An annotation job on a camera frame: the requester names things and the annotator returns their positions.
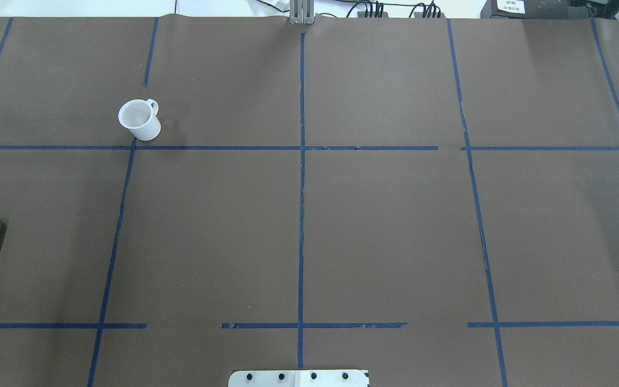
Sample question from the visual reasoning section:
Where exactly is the white plastic cup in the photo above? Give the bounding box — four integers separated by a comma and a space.
117, 99, 162, 142

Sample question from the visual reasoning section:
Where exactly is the brown paper table cover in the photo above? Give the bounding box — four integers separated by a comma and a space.
0, 15, 619, 386

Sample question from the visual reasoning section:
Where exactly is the silver metal mounting plate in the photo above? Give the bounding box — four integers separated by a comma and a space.
228, 369, 370, 386

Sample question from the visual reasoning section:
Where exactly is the black device with white label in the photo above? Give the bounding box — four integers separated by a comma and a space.
480, 1, 619, 20

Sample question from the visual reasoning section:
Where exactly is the grey aluminium profile post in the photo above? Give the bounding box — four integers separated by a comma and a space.
289, 0, 316, 25

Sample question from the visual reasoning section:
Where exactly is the left black cable connector block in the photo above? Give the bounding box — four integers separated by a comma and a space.
357, 1, 385, 19

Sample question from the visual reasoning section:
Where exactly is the black cable connector block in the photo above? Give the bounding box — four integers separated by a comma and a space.
408, 1, 444, 19
357, 1, 385, 19

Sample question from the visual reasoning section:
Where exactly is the right black cable connector block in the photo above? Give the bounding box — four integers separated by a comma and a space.
408, 1, 444, 19

